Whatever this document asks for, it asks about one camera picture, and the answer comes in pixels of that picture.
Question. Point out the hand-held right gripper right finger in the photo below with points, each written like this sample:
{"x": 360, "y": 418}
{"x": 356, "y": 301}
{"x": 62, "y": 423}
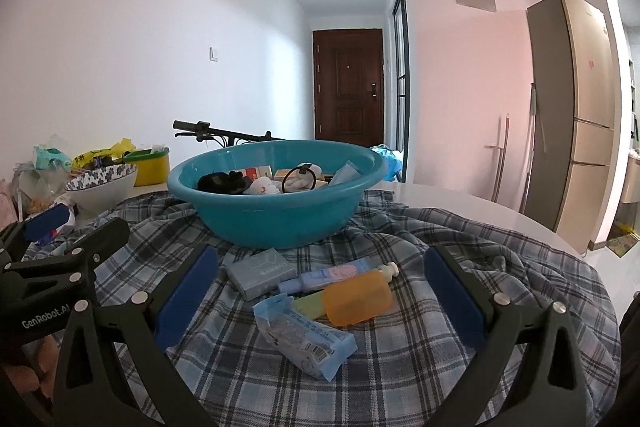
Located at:
{"x": 455, "y": 302}

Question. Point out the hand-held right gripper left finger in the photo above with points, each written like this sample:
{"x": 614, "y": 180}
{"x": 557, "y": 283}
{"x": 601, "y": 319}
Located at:
{"x": 185, "y": 299}

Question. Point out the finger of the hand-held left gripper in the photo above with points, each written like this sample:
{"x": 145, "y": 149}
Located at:
{"x": 105, "y": 237}
{"x": 47, "y": 222}

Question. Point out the grey rectangular box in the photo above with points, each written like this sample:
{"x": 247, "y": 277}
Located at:
{"x": 260, "y": 274}

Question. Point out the orange plastic soap case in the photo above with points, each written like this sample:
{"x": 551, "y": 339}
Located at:
{"x": 357, "y": 299}

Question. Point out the teal plastic basin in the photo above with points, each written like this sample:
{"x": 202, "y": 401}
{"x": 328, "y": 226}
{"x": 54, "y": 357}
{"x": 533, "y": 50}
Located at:
{"x": 260, "y": 222}

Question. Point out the blue wet wipes packet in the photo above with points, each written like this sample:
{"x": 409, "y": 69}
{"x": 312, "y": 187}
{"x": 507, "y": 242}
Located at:
{"x": 300, "y": 337}

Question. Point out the green tube with white cap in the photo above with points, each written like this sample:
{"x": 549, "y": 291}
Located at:
{"x": 310, "y": 306}

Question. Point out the blue cream tube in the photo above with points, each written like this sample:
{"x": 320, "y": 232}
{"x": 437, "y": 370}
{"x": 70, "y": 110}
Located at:
{"x": 320, "y": 277}

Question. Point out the person's left hand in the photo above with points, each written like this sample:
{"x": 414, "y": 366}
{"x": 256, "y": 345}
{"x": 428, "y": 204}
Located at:
{"x": 46, "y": 357}

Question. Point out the clear plastic bag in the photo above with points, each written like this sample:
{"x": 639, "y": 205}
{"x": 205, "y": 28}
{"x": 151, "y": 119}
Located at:
{"x": 35, "y": 189}

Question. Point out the blue patterned white bowl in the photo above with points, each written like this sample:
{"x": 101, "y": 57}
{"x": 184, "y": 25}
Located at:
{"x": 105, "y": 194}

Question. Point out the pink plastic pack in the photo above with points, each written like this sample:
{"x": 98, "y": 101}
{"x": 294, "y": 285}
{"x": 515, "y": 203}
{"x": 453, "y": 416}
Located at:
{"x": 6, "y": 204}

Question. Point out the teal tissue pack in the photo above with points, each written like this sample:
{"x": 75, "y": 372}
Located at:
{"x": 50, "y": 157}

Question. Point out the yellow container with green lid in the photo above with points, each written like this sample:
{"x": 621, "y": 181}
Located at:
{"x": 150, "y": 172}

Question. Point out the yellow plastic bag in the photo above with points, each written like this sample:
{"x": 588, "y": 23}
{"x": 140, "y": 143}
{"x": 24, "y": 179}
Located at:
{"x": 107, "y": 152}

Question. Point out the blue plaid cloth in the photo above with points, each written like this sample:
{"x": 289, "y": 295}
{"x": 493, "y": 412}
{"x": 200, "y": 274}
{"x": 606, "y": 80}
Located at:
{"x": 400, "y": 382}

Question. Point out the black fluffy hair accessory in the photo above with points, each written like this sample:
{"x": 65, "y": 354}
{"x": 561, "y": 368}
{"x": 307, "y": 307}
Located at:
{"x": 220, "y": 183}

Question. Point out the white round container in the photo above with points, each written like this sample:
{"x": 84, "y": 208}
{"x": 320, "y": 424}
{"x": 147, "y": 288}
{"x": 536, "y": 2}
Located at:
{"x": 262, "y": 188}

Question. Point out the red and white box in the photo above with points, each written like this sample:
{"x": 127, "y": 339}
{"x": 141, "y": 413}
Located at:
{"x": 259, "y": 172}

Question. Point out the metal pole stand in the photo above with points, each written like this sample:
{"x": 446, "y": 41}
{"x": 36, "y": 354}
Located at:
{"x": 502, "y": 157}

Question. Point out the blue plastic bag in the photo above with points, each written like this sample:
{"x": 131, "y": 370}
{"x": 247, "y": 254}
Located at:
{"x": 387, "y": 162}

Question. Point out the tan small box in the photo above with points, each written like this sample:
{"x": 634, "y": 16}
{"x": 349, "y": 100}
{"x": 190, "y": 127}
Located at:
{"x": 285, "y": 173}

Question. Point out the white rolled bundle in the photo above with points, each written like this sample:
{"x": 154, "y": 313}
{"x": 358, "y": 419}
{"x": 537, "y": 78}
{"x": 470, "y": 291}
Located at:
{"x": 299, "y": 182}

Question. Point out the grey leaning pole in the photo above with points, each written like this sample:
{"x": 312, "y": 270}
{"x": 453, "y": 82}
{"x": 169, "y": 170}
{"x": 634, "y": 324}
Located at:
{"x": 534, "y": 107}

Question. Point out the beige refrigerator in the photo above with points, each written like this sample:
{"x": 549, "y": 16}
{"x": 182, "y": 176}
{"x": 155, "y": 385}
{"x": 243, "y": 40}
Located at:
{"x": 565, "y": 107}

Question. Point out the black framed glass door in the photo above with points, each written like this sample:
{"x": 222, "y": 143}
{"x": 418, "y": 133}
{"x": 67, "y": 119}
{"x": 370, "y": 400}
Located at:
{"x": 400, "y": 82}

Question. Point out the brown wooden door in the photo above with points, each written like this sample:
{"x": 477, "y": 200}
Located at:
{"x": 350, "y": 82}

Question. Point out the white light switch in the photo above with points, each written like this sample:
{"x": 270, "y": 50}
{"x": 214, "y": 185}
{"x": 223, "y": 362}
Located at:
{"x": 213, "y": 54}

